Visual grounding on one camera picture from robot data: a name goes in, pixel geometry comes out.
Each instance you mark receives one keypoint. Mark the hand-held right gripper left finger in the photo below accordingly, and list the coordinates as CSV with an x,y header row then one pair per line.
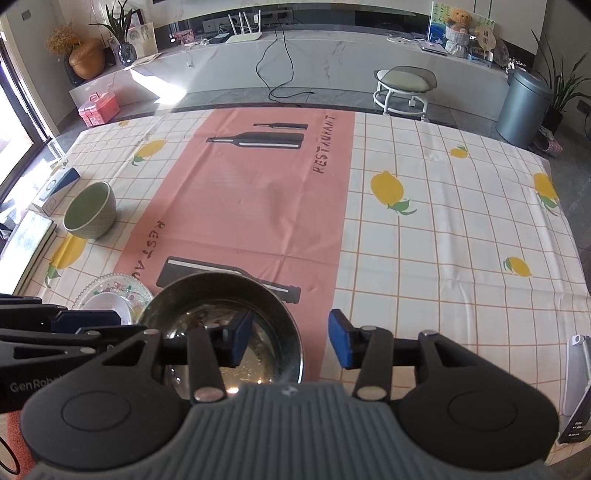
x,y
241,339

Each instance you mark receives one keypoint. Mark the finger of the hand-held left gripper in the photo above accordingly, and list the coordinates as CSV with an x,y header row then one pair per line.
x,y
99,337
87,319

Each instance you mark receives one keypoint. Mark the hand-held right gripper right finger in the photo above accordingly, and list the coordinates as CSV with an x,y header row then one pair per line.
x,y
339,339

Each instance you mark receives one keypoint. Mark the white plate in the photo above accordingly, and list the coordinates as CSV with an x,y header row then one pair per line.
x,y
111,304

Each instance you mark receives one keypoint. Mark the clear beaded glass plate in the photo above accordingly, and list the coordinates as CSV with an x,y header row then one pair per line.
x,y
99,284

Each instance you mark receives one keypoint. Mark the blue steel bowl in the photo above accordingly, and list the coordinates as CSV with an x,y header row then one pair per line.
x,y
300,353

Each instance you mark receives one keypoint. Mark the book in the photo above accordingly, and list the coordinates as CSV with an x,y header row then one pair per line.
x,y
27,244

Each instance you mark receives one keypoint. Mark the green ceramic bowl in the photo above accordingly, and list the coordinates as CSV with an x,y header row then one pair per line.
x,y
94,217

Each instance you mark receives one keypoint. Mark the white and blue box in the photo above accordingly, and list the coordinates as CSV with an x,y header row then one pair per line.
x,y
55,191

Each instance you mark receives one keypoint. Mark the pink bottle print placemat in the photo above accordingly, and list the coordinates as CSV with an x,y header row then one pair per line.
x,y
258,198

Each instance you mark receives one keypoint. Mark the checkered lemon print tablecloth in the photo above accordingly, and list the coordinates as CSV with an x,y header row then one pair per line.
x,y
461,240

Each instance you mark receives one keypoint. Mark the pink storage box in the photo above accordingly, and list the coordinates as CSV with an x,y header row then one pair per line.
x,y
99,108

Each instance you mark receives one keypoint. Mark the glass sliding door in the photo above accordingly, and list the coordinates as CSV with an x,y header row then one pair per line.
x,y
18,115

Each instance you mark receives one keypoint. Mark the white grey device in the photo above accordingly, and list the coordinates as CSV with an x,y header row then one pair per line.
x,y
577,392

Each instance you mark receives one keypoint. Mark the brown round vase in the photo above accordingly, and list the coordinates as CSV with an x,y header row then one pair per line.
x,y
87,60

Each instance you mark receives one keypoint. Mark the white round stool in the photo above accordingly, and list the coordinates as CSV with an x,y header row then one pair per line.
x,y
404,83

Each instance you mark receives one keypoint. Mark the blue and white vase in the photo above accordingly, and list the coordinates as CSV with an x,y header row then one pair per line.
x,y
126,53

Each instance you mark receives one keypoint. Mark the dried flower bunch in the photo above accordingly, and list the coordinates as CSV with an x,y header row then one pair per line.
x,y
62,40

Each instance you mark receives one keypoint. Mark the white picture card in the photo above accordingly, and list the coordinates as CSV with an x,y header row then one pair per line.
x,y
143,39

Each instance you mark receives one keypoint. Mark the grey trash bin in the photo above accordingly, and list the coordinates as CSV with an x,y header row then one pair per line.
x,y
524,106

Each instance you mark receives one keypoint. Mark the small pink box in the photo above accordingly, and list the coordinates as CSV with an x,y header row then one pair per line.
x,y
183,37

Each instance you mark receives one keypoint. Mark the green leafy plant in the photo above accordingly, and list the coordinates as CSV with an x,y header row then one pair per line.
x,y
117,21

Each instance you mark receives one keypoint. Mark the white router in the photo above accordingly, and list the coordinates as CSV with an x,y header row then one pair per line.
x,y
244,34

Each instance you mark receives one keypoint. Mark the pink laptop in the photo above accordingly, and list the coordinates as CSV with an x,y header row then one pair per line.
x,y
431,47

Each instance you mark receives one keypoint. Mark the round hand fan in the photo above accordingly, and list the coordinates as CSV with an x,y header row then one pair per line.
x,y
485,41

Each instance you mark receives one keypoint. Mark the teddy bear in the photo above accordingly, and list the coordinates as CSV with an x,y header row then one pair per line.
x,y
458,27

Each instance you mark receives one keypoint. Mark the tall potted plant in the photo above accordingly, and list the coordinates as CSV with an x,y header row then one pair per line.
x,y
561,87

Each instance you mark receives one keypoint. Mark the drawing board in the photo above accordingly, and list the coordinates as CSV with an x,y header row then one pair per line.
x,y
438,18

